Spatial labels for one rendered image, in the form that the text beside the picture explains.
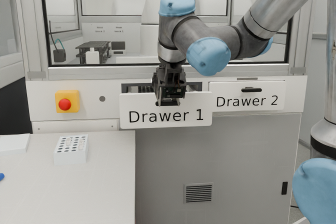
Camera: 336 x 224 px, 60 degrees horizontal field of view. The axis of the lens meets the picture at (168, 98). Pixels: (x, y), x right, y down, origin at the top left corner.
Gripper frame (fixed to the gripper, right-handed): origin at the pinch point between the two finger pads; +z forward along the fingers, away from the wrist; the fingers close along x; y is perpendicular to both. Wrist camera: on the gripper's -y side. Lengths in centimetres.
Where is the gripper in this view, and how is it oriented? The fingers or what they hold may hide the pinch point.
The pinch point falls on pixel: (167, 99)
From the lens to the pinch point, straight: 88.3
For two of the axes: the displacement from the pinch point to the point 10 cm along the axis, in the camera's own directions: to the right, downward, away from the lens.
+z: -0.6, 6.4, 7.6
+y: 0.8, 7.6, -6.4
